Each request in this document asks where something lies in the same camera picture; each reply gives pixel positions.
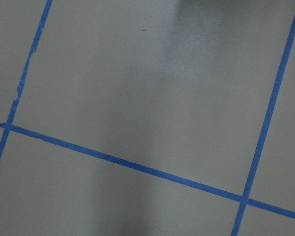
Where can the horizontal blue tape strip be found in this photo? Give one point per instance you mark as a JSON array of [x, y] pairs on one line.
[[154, 172]]

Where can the blue tape strip right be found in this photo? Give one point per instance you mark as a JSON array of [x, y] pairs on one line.
[[245, 198]]

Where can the vertical blue tape strip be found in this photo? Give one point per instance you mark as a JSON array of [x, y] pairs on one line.
[[22, 81]]

